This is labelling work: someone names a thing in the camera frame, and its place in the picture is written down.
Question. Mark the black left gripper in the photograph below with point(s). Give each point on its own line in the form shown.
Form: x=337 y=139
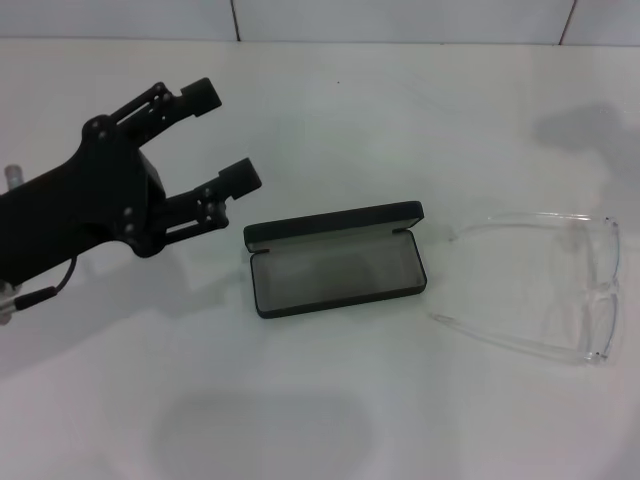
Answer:
x=75 y=200

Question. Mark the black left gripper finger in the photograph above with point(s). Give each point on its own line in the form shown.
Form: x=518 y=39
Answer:
x=200 y=97
x=240 y=180

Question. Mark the black glasses case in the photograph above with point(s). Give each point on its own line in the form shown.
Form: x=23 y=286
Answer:
x=340 y=280

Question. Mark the clear white glasses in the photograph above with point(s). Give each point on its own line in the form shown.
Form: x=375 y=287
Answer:
x=602 y=280

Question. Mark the grey left wrist connector stub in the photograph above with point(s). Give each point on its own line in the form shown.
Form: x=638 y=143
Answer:
x=14 y=176

